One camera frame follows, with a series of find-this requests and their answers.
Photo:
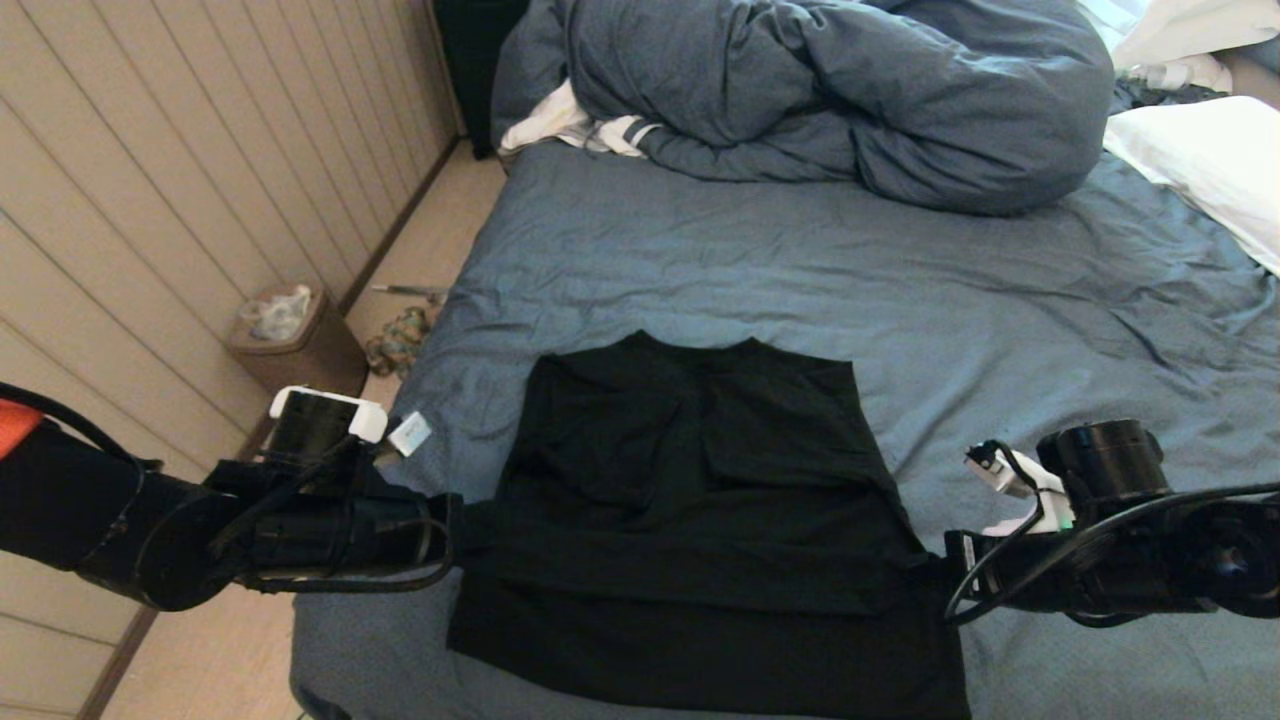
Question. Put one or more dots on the dark grey crumpled cloth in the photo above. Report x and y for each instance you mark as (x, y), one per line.
(1150, 97)

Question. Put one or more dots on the right wrist motor cylinder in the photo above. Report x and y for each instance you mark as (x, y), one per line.
(1105, 460)

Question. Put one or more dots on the brown trash bin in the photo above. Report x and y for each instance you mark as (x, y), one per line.
(310, 360)

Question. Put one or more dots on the left wrist motor cylinder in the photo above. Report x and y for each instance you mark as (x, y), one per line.
(320, 425)

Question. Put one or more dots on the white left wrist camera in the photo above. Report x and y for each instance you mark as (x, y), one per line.
(410, 433)

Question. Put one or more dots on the thin grey stick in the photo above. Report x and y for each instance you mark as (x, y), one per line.
(400, 290)

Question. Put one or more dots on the blue crumpled duvet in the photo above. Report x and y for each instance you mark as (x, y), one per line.
(850, 90)

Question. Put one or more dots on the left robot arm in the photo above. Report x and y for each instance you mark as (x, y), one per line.
(90, 520)

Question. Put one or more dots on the white blanket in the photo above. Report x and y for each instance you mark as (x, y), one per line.
(1200, 25)

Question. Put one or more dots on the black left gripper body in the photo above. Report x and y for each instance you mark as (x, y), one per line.
(350, 530)

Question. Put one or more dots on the white striped cloth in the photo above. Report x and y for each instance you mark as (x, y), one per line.
(545, 120)

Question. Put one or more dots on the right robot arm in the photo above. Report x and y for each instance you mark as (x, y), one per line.
(1220, 555)

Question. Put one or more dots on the blue bed sheet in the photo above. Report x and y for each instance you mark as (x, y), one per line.
(900, 300)

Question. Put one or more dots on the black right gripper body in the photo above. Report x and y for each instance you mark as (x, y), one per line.
(1050, 575)

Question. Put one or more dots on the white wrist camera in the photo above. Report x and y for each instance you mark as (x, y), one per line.
(410, 433)
(1020, 480)

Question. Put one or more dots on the black t-shirt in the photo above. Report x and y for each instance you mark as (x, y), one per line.
(700, 540)

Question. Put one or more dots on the white pillow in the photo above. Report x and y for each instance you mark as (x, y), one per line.
(1210, 160)

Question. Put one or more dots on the black nightstand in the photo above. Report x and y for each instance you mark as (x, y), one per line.
(465, 60)

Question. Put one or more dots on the wrist motor cylinder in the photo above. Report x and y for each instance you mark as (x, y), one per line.
(320, 425)
(1105, 460)

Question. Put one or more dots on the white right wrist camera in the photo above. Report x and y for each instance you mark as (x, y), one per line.
(1020, 480)

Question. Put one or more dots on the clear plastic bin liner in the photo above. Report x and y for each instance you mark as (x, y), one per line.
(275, 312)

